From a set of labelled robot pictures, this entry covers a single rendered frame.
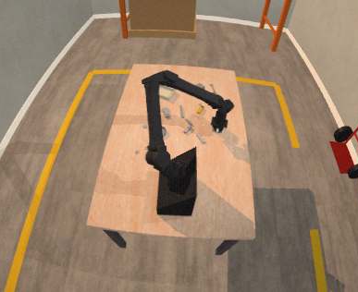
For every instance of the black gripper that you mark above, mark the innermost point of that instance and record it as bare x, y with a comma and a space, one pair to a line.
219, 123

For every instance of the tan open-top tray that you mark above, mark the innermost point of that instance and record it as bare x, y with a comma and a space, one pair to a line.
165, 92

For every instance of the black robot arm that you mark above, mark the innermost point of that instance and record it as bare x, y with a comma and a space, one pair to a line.
157, 154

